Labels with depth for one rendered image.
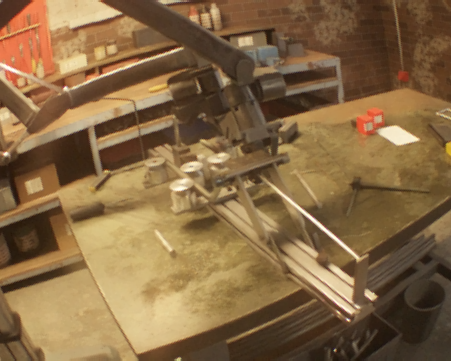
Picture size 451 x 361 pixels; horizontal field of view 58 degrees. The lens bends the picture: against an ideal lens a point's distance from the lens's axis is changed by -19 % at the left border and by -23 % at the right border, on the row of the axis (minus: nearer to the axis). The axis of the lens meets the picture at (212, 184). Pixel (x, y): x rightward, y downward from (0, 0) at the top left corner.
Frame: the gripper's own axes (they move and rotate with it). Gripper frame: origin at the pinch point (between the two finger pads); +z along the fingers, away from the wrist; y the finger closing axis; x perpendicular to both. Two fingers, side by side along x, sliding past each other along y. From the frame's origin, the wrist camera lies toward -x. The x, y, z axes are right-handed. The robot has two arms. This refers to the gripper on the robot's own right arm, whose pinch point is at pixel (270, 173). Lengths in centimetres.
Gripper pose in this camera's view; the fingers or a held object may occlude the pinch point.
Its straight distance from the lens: 100.1
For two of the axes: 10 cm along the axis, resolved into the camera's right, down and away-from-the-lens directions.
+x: 3.1, -1.6, -9.4
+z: 3.4, 9.4, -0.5
